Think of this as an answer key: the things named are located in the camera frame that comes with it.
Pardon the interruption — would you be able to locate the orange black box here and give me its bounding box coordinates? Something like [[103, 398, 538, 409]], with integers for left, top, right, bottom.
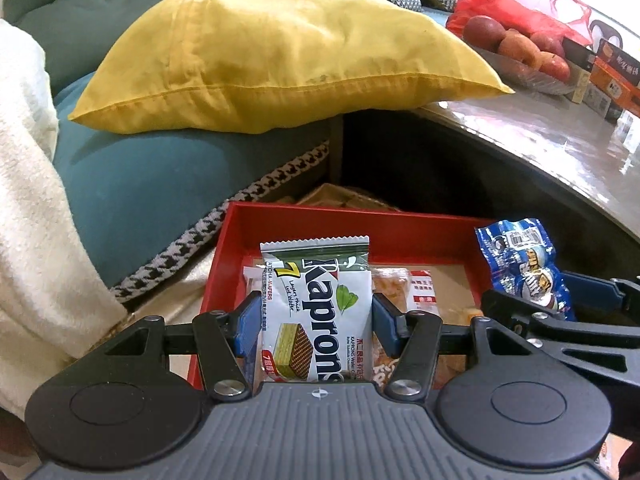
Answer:
[[590, 58, 639, 116]]

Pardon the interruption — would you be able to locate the brown biscuit pack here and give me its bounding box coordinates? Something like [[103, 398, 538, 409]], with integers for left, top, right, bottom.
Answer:
[[372, 268, 411, 388]]

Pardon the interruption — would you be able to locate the red white small packet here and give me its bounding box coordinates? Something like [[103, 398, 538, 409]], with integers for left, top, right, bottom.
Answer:
[[407, 270, 439, 315]]

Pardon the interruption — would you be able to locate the red apple left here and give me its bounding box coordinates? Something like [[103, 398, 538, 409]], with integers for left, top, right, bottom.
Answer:
[[462, 15, 506, 52]]

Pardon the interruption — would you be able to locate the houndstooth trim cloth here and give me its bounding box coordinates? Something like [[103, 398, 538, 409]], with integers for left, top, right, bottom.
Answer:
[[109, 140, 331, 304]]

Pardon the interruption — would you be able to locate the glass fruit plate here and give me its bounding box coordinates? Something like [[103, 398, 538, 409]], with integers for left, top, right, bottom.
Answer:
[[472, 46, 575, 96]]

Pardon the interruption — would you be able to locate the yellow pillow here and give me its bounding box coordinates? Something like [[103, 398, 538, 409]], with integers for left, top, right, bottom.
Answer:
[[70, 0, 508, 134]]

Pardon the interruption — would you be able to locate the red apple right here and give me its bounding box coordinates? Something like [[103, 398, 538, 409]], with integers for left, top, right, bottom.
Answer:
[[529, 32, 570, 84]]

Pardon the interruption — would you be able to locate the red apple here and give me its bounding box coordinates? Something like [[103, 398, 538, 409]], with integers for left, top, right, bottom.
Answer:
[[462, 15, 506, 52], [497, 29, 542, 70], [529, 32, 570, 84]]

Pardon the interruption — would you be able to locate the cream white blanket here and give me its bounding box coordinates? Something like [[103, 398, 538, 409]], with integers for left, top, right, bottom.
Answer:
[[1, 22, 127, 416]]

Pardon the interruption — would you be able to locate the Kaprons wafer packet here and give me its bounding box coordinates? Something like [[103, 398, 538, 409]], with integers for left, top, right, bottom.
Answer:
[[260, 235, 373, 382]]

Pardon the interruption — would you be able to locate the blue coconut snack packet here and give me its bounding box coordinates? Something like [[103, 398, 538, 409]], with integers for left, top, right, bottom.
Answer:
[[475, 218, 576, 321]]

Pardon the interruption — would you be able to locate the teal sofa cushion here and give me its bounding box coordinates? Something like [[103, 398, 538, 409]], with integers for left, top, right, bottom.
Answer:
[[54, 76, 331, 304]]

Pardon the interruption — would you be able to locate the red plastic bag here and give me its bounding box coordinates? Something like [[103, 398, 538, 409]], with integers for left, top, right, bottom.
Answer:
[[446, 0, 592, 47]]

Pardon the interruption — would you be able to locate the blue white striped snack pack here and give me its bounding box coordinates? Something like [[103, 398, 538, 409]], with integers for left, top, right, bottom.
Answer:
[[243, 264, 264, 297]]

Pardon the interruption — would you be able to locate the red apple middle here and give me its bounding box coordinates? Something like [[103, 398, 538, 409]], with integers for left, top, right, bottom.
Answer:
[[497, 29, 542, 70]]

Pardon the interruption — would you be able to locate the floral satin cover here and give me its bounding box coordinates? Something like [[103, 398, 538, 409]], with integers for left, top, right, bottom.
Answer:
[[92, 248, 216, 350]]

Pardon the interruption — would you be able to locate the red cardboard tray box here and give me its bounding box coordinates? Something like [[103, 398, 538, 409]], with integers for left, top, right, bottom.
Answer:
[[192, 203, 489, 401]]

